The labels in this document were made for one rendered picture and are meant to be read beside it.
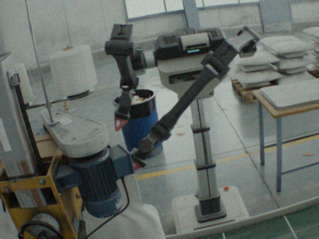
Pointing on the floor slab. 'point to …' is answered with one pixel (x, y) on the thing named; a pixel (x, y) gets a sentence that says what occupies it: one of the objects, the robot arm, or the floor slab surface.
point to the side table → (280, 133)
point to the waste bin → (141, 120)
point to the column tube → (18, 143)
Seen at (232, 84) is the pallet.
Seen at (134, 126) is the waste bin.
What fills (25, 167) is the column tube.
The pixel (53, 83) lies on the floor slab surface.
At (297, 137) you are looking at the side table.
